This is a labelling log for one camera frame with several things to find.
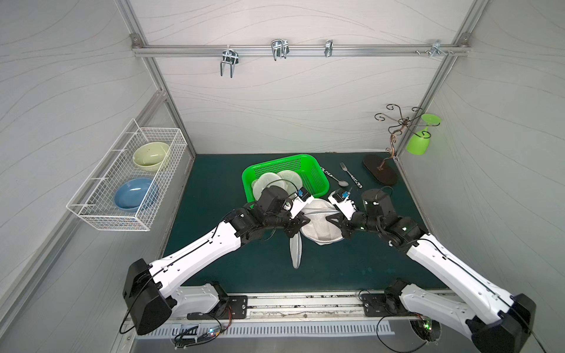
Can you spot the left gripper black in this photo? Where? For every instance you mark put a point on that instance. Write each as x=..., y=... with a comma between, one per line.
x=290, y=220

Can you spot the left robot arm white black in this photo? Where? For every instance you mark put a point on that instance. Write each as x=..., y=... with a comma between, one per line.
x=151, y=289

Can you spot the metal bracket hook right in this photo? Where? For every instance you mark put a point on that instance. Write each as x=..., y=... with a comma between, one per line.
x=435, y=50

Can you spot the white slotted cable duct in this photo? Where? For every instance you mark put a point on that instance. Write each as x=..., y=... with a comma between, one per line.
x=278, y=329

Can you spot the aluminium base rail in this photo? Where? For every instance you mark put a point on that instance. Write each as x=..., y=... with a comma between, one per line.
x=304, y=304

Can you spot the blue ceramic bowl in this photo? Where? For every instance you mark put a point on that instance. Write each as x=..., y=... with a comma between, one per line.
x=137, y=194

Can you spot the metal double hook middle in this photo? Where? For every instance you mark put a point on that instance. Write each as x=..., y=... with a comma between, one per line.
x=280, y=49

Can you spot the metal double hook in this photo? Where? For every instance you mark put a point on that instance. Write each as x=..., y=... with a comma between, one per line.
x=280, y=49
x=230, y=59

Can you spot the metal double hook left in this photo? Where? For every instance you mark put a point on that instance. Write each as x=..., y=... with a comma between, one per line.
x=230, y=59

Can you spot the aluminium top rail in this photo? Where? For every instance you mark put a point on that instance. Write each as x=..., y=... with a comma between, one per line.
x=141, y=49

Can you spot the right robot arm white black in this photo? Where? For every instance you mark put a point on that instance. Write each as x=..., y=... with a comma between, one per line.
x=491, y=317

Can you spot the white wire wall basket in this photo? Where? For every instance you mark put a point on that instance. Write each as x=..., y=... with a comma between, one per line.
x=93, y=202

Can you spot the round white mesh bag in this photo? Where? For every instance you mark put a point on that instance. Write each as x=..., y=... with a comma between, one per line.
x=264, y=181
x=292, y=181

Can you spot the metal cup holder stand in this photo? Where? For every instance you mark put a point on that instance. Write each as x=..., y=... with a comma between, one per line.
x=378, y=166

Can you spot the metal clip hook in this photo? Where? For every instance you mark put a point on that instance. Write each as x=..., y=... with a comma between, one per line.
x=328, y=48

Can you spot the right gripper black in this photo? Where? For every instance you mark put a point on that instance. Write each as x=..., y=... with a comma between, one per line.
x=346, y=223

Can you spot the white mesh laundry bag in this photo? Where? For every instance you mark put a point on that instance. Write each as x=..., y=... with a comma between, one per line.
x=319, y=229

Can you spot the round white mesh bag right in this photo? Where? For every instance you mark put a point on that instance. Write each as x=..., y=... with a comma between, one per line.
x=292, y=181

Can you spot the green plastic wine glass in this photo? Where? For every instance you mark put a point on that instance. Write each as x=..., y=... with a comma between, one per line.
x=420, y=141

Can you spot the light green ceramic bowl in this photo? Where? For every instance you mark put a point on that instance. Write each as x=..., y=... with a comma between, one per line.
x=152, y=157

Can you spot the green plastic basket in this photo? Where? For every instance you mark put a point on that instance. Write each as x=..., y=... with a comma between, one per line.
x=307, y=166

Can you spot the round white mesh bag left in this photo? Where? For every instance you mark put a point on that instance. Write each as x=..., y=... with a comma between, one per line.
x=264, y=181

